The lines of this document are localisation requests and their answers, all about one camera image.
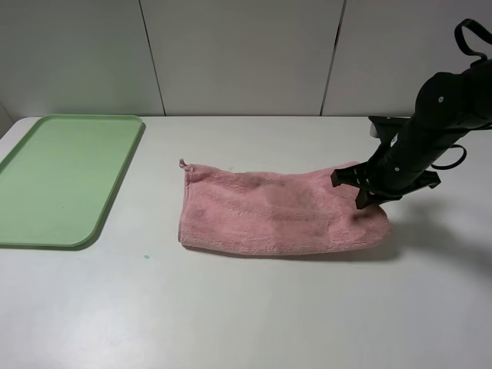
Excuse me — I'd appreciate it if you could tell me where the black right wrist strap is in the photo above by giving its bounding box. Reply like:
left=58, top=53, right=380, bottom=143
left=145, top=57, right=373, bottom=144
left=430, top=18, right=492, bottom=170

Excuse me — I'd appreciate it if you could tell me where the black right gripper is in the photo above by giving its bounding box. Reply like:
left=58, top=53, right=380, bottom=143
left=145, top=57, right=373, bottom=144
left=331, top=61, right=491, bottom=209

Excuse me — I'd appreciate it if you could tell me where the green plastic tray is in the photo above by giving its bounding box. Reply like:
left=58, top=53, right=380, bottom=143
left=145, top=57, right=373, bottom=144
left=1, top=115, right=145, bottom=250

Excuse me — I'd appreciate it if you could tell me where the pink fluffy towel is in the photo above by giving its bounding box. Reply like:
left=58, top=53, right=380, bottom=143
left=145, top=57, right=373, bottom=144
left=178, top=161, right=391, bottom=257

